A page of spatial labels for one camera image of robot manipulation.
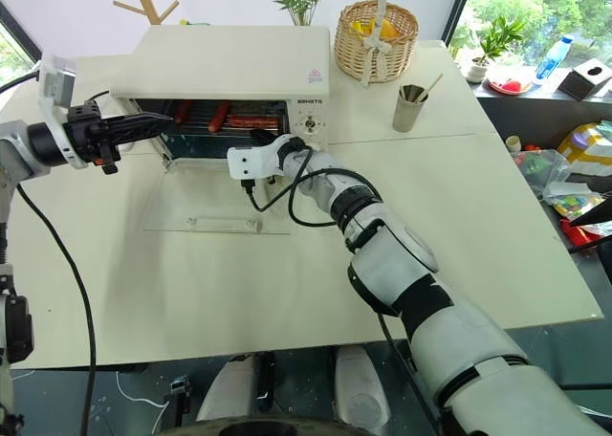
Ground woven wicker basket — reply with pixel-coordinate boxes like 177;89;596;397
333;2;420;84

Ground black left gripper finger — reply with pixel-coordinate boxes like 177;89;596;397
99;112;176;132
102;127;166;146

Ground glass toaster oven door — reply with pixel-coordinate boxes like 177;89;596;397
142;156;294;236

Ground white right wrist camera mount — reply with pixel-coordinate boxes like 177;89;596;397
226;133;294;182

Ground sausages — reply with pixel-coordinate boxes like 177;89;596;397
163;99;290;137

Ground grey metal cup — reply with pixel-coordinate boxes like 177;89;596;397
391;83;429;134

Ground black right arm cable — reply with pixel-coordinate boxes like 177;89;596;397
240;154;384;228

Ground white basket handle with bow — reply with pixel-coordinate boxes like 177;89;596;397
361;0;399;89

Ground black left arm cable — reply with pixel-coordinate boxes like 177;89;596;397
0;71;99;436

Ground small potted green plant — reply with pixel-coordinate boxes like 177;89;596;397
464;16;528;84

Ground black tissue box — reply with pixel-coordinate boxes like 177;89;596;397
556;57;612;103

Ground thin wooden stick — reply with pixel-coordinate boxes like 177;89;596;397
419;72;445;104

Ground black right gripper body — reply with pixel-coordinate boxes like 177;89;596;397
250;128;280;146

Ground clear plastic bag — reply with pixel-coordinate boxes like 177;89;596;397
511;147;574;200

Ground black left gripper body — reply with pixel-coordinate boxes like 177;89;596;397
65;100;123;176

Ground wooden branch coat stand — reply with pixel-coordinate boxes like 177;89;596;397
112;0;181;27

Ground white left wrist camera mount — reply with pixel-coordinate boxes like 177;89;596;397
36;54;90;170

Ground clear blue-capped water bottle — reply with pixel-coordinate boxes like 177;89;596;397
531;33;576;86

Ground red plastic object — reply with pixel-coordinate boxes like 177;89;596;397
559;217;601;251

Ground black floor clamp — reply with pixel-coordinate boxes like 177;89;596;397
163;375;193;428

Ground silver rounded robot foot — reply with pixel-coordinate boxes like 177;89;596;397
195;353;258;424
333;345;389;433

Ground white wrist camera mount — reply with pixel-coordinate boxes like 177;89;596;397
36;54;90;170
226;133;294;182

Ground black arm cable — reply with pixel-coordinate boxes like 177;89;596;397
240;154;384;228
0;71;99;436

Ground colourful snack packet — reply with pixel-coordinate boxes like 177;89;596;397
548;182;604;218

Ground black flat panel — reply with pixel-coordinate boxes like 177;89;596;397
567;197;612;229

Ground cream toaster oven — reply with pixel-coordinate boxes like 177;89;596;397
108;24;332;170

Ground purple yellow package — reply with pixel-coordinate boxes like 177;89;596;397
555;120;612;177

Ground red plate with toys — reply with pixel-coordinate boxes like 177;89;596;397
485;66;534;96

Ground yellow item in basket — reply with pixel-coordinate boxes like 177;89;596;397
350;18;400;40

